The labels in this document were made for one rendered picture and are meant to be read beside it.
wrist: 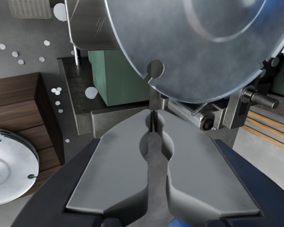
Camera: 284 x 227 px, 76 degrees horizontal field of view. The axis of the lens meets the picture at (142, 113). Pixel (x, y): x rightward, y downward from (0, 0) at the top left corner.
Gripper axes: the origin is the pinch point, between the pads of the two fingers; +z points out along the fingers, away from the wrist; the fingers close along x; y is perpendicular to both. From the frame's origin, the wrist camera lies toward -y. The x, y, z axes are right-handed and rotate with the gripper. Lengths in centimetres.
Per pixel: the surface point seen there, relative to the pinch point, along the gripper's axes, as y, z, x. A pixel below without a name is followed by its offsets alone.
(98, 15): -6.1, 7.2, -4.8
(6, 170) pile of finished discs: 38, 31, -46
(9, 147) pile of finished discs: 30, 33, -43
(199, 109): 5.8, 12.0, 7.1
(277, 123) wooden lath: 54, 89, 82
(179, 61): -1.2, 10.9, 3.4
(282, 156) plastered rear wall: 91, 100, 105
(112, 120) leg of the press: 13.1, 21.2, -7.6
